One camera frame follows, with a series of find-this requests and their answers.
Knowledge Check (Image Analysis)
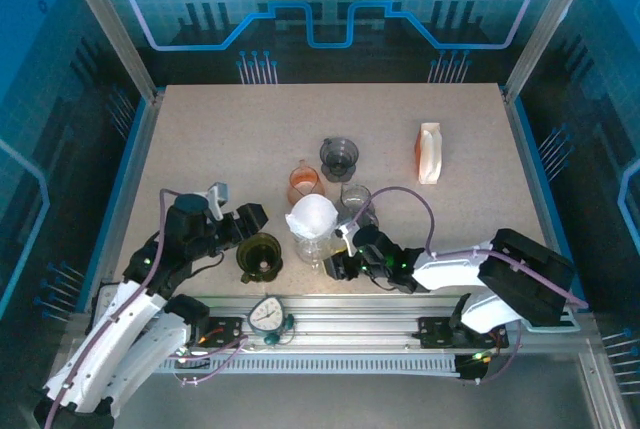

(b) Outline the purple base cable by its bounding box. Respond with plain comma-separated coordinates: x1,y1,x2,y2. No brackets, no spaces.
172,337,247,388
472,321,525,386

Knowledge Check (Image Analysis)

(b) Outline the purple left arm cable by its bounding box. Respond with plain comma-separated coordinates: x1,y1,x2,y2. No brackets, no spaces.
42,187,196,429

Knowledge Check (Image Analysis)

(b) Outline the white coffee filter pack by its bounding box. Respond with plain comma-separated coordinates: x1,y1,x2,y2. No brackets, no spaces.
416,121,445,185

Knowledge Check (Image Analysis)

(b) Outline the teal alarm clock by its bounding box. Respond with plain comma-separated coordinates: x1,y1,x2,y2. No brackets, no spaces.
247,294,296,348

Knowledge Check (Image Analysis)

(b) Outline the aluminium mounting rail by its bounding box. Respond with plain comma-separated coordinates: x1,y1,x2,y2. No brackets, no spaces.
189,293,584,348

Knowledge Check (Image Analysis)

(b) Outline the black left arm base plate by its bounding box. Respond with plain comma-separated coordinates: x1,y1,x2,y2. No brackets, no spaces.
199,316,245,350

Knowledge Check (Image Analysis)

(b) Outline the clear grey dripper with handle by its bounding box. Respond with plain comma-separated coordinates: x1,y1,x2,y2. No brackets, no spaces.
339,182,380,230

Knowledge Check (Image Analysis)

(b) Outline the clear plastic coffee dripper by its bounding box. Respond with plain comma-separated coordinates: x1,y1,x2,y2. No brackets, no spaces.
293,228,346,274

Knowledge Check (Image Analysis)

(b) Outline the aluminium frame side rail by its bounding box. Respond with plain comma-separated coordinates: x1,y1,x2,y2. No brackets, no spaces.
74,91,164,315
502,88,591,310

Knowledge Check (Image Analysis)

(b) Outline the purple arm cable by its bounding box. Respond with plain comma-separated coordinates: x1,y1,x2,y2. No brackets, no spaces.
352,186,590,310
42,187,196,429

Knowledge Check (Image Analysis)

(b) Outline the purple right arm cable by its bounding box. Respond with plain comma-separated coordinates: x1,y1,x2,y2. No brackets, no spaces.
352,186,590,310

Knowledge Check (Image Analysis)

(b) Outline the aluminium frame post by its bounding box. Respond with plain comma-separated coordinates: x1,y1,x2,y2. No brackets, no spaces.
502,0,604,103
55,0,164,103

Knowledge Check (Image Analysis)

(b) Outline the orange coffee dripper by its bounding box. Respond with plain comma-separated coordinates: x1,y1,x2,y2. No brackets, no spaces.
285,159,326,205

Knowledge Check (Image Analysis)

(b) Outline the dark grey coffee dripper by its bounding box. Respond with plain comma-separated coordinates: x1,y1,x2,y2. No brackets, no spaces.
318,136,361,183

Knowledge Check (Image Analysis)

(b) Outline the grey slotted cable duct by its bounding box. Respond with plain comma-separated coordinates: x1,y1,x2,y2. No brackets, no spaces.
154,354,464,376

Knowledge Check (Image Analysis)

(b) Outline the olive green coffee dripper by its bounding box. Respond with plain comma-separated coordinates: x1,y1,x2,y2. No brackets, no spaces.
235,232,284,284

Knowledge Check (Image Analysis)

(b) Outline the white paper coffee filter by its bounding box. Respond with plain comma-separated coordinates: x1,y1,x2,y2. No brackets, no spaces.
284,193,339,241

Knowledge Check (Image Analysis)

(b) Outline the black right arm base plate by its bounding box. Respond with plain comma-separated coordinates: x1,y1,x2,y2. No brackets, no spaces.
417,316,510,350

